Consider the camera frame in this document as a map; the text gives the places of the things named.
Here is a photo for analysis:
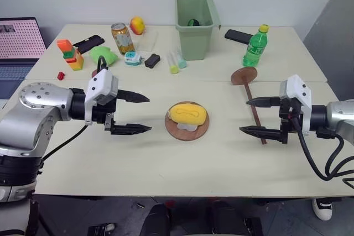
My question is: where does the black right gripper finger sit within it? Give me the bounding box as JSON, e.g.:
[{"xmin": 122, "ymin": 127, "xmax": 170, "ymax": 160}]
[
  {"xmin": 238, "ymin": 125, "xmax": 283, "ymax": 141},
  {"xmin": 246, "ymin": 96, "xmax": 281, "ymax": 108}
]

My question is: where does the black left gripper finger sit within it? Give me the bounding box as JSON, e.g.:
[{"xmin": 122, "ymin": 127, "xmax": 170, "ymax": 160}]
[
  {"xmin": 117, "ymin": 88, "xmax": 151, "ymax": 104},
  {"xmin": 110, "ymin": 123, "xmax": 153, "ymax": 136}
]

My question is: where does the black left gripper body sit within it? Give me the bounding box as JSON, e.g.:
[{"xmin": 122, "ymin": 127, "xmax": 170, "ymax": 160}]
[{"xmin": 91, "ymin": 98, "xmax": 117, "ymax": 135}]

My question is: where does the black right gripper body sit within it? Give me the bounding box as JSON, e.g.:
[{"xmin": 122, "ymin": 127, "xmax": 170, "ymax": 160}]
[{"xmin": 278, "ymin": 98, "xmax": 301, "ymax": 145}]

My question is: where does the yellow plush toy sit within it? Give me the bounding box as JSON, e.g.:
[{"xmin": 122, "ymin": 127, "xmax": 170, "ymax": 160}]
[{"xmin": 169, "ymin": 102, "xmax": 207, "ymax": 127}]

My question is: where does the brown wooden spoon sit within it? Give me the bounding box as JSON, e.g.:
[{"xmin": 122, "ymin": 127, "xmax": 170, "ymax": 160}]
[{"xmin": 231, "ymin": 67, "xmax": 269, "ymax": 145}]

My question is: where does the teal white small device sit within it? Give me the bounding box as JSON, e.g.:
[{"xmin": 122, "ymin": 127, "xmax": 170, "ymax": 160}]
[{"xmin": 123, "ymin": 50, "xmax": 145, "ymax": 66}]

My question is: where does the small black box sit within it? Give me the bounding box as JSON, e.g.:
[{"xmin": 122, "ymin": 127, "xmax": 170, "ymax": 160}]
[{"xmin": 144, "ymin": 53, "xmax": 162, "ymax": 69}]

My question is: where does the green plush toy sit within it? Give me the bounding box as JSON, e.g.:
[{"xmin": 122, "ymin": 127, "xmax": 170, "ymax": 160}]
[{"xmin": 88, "ymin": 45, "xmax": 119, "ymax": 67}]

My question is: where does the clear tube yellow cap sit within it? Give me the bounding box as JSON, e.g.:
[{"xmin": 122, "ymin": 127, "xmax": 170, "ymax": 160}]
[{"xmin": 166, "ymin": 50, "xmax": 180, "ymax": 75}]

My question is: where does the green soda bottle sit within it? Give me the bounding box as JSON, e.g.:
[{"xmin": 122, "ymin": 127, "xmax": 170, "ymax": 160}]
[{"xmin": 242, "ymin": 24, "xmax": 270, "ymax": 68}]

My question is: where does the gold drink can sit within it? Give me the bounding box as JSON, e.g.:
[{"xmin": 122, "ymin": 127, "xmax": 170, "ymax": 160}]
[{"xmin": 111, "ymin": 22, "xmax": 135, "ymax": 55}]

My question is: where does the small white plastic piece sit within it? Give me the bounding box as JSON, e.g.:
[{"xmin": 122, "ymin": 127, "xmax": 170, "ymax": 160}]
[{"xmin": 176, "ymin": 122, "xmax": 199, "ymax": 132}]

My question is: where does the clear tube teal cap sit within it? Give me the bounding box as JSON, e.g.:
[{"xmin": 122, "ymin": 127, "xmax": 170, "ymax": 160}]
[{"xmin": 175, "ymin": 49, "xmax": 188, "ymax": 69}]

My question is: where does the orange green toy block stack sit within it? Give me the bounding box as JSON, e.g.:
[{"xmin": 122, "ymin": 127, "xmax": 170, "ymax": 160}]
[{"xmin": 56, "ymin": 38, "xmax": 85, "ymax": 72}]

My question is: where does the black smartphone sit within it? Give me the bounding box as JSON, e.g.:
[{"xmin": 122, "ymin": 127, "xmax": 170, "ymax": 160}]
[
  {"xmin": 224, "ymin": 29, "xmax": 254, "ymax": 45},
  {"xmin": 72, "ymin": 34, "xmax": 106, "ymax": 54}
]

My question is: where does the red yellow toy apple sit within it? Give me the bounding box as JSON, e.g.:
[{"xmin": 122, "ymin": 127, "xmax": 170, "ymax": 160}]
[{"xmin": 129, "ymin": 15, "xmax": 146, "ymax": 36}]

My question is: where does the green plastic bin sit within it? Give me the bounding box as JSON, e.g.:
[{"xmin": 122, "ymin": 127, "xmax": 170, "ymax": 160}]
[{"xmin": 174, "ymin": 0, "xmax": 222, "ymax": 61}]

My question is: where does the dark rounded shape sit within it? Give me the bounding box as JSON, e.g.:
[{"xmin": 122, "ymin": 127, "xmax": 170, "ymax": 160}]
[{"xmin": 141, "ymin": 202, "xmax": 171, "ymax": 236}]

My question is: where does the white sneaker shoe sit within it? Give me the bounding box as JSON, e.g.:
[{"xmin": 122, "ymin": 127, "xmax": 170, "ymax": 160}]
[{"xmin": 311, "ymin": 198, "xmax": 334, "ymax": 221}]

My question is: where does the black device on floor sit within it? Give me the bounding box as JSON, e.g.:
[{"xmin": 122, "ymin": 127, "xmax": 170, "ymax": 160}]
[{"xmin": 87, "ymin": 223, "xmax": 116, "ymax": 236}]

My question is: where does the open laptop computer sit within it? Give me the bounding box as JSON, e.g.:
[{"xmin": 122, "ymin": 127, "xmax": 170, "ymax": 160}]
[{"xmin": 0, "ymin": 17, "xmax": 46, "ymax": 100}]

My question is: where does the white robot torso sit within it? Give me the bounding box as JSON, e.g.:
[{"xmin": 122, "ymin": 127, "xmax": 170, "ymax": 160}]
[{"xmin": 0, "ymin": 181, "xmax": 36, "ymax": 236}]

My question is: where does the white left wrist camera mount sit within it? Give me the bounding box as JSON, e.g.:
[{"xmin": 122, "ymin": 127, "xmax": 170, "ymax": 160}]
[{"xmin": 84, "ymin": 69, "xmax": 120, "ymax": 125}]

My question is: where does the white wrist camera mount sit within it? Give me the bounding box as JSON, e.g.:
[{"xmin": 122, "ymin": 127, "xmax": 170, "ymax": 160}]
[
  {"xmin": 84, "ymin": 69, "xmax": 120, "ymax": 125},
  {"xmin": 278, "ymin": 74, "xmax": 315, "ymax": 136}
]

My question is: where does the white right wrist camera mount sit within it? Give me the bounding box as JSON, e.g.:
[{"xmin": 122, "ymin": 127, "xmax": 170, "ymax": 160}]
[{"xmin": 278, "ymin": 74, "xmax": 315, "ymax": 136}]

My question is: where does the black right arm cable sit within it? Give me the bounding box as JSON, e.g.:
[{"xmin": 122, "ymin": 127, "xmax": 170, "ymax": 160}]
[{"xmin": 292, "ymin": 113, "xmax": 354, "ymax": 182}]

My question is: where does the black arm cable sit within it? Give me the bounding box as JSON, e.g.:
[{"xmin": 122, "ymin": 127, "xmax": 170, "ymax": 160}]
[
  {"xmin": 292, "ymin": 113, "xmax": 354, "ymax": 182},
  {"xmin": 40, "ymin": 55, "xmax": 109, "ymax": 162}
]

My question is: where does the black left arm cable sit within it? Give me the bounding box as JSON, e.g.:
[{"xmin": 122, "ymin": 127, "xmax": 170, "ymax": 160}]
[{"xmin": 40, "ymin": 55, "xmax": 109, "ymax": 162}]

